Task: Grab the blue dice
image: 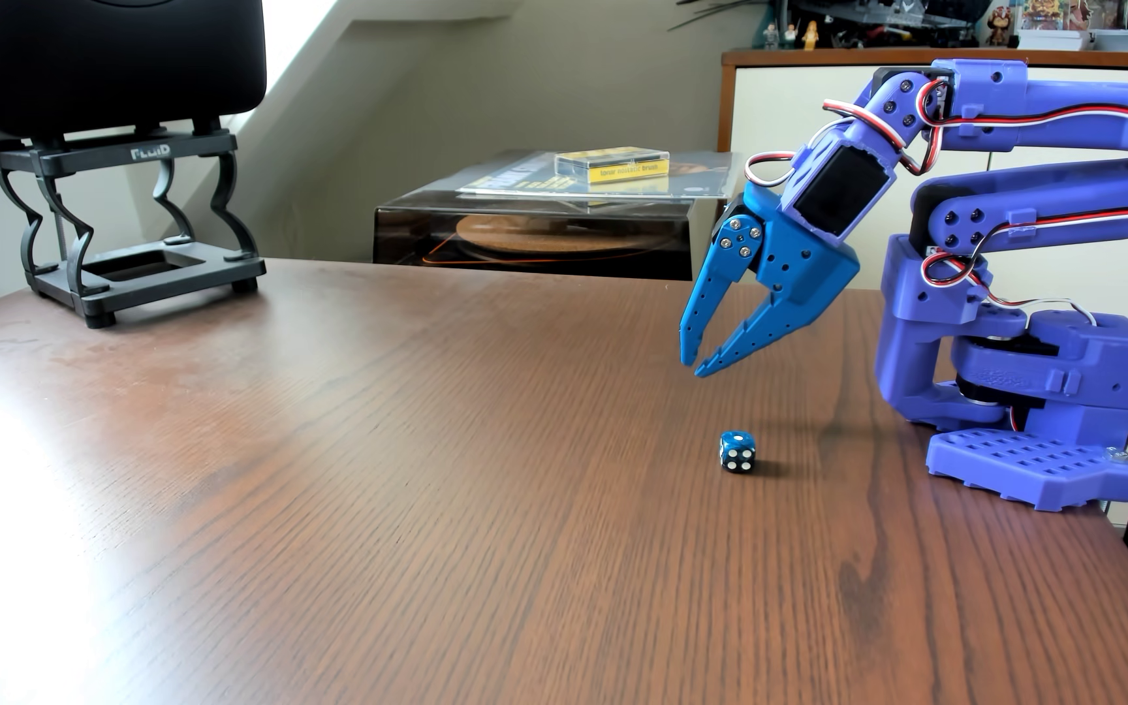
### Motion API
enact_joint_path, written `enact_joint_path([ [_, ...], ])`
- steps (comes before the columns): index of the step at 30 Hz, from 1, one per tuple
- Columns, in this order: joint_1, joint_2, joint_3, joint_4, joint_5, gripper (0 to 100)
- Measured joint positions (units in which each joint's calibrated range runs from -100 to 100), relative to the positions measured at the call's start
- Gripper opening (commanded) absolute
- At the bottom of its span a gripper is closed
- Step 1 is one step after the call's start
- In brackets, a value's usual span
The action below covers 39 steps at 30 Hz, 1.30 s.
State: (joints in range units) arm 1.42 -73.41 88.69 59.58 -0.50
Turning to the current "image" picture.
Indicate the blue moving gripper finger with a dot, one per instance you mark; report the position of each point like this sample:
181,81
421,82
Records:
726,269

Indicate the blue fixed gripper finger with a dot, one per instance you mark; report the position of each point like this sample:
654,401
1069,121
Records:
770,323

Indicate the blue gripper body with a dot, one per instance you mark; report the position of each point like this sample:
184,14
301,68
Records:
794,253

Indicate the blue dice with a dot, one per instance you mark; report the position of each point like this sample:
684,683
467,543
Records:
737,452

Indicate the purple robot arm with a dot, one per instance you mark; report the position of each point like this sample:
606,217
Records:
1063,382

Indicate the yellow cassette case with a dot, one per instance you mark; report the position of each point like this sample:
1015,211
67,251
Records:
613,164

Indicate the white cabinet with wooden top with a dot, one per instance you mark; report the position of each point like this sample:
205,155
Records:
770,108

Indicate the cork turntable mat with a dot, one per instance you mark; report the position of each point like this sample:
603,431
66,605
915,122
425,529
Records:
544,235

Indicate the turntable with clear cover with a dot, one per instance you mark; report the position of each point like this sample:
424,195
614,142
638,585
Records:
525,235

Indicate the small white figurine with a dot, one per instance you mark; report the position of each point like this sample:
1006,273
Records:
790,36

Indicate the small yellow figurine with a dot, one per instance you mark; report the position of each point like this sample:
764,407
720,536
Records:
810,35

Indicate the small grey figurine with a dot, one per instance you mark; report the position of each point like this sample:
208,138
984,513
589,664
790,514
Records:
772,36

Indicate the dark brick model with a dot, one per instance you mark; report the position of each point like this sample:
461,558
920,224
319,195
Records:
887,20

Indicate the plant leaves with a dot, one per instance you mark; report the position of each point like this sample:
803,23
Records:
711,12

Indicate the small brown figurine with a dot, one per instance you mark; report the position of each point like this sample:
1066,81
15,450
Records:
1000,25

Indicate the white display box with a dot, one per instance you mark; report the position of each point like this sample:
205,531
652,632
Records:
1054,40

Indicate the black speaker stand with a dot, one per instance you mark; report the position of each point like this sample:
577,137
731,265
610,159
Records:
133,269

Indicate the black studio speaker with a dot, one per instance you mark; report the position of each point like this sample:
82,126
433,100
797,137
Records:
114,59

